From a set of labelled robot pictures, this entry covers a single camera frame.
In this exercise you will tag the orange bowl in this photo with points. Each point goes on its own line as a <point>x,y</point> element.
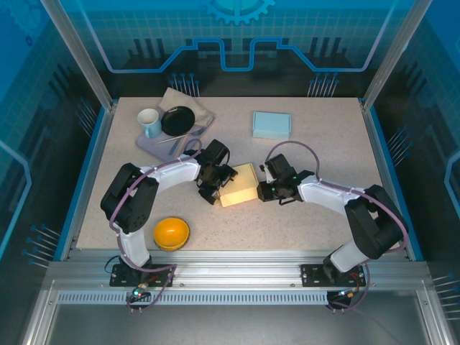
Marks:
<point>171,231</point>

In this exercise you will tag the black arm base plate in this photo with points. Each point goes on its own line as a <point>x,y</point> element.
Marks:
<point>120,276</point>
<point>312,275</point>

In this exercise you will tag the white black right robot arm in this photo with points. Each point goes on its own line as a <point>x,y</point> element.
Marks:
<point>323,196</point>

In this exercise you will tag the silver metal fork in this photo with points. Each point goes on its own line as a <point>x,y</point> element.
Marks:
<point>198,132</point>

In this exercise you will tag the teal paper box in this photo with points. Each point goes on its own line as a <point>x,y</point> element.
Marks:
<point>271,124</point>

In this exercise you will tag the lavender plastic tray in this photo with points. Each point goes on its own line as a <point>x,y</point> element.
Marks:
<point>151,145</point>

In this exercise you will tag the light wooden stick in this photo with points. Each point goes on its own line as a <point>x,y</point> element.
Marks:
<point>180,146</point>

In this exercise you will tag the aluminium side rail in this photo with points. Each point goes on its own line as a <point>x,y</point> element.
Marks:
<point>91,172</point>
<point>373,129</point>

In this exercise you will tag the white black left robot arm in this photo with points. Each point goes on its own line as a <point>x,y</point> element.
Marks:
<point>172,176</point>

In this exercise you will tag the light blue mug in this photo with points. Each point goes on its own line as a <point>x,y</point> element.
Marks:
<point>152,125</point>

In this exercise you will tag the aluminium frame post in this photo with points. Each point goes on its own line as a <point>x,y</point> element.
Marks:
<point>82,61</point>
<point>391,61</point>

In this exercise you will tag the black round plate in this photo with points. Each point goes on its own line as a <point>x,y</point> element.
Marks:
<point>178,120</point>

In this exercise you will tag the aluminium mounting rail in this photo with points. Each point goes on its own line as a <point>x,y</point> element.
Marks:
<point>233,269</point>

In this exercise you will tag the yellow paper box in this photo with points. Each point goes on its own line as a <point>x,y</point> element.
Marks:
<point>239,187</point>

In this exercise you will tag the beige cloth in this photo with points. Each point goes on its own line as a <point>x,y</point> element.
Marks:
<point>176,97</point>

